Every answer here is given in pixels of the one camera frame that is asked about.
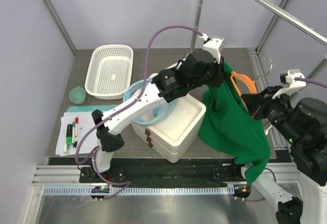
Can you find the red capped marker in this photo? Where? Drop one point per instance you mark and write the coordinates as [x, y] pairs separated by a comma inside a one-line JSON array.
[[76, 129]]

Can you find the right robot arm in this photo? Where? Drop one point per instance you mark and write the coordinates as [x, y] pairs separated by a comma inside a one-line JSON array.
[[304, 127]]

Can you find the light blue headphones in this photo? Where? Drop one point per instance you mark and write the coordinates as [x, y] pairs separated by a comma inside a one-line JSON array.
[[159, 113]]

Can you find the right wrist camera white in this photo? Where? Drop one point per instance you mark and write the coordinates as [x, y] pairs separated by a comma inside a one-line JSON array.
[[290, 84]]

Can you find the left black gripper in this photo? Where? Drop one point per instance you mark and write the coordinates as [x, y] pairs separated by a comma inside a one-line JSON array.
[[219, 73]]

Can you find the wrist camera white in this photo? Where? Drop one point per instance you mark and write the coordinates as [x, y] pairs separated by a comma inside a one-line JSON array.
[[290, 84], [213, 45]]

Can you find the white perforated plastic basket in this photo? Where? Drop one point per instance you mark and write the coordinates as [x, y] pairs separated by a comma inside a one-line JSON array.
[[109, 72]]

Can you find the green plastic cup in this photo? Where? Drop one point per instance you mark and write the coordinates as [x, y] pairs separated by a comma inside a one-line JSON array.
[[77, 95]]

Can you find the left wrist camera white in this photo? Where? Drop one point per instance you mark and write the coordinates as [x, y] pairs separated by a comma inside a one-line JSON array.
[[213, 45]]

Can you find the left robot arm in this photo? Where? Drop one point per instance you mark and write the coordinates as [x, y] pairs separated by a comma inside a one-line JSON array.
[[202, 67]]

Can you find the green t shirt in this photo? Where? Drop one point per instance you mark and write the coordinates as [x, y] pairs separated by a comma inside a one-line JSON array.
[[228, 127]]

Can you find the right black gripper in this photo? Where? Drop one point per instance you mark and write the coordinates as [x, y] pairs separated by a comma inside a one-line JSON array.
[[254, 101]]

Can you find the green capped marker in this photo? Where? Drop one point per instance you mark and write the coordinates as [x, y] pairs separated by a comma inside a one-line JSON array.
[[73, 132]]

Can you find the white slotted cable duct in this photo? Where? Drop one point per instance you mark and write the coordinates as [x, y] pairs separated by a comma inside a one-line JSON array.
[[102, 191]]

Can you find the black capped marker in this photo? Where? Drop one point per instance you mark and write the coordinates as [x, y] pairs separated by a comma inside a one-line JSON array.
[[77, 138]]

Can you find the teal bordered mat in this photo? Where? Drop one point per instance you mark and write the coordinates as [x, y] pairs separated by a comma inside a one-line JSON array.
[[89, 108]]

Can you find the green highlighter marker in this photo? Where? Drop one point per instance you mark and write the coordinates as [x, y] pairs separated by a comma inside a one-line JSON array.
[[69, 134]]

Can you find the white stacked storage box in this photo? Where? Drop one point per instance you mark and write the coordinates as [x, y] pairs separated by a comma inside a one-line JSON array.
[[174, 135]]

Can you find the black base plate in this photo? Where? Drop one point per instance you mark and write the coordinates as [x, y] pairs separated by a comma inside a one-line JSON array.
[[160, 173]]

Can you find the metal clothes rack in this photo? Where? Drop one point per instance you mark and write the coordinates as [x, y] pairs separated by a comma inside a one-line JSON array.
[[243, 23]]

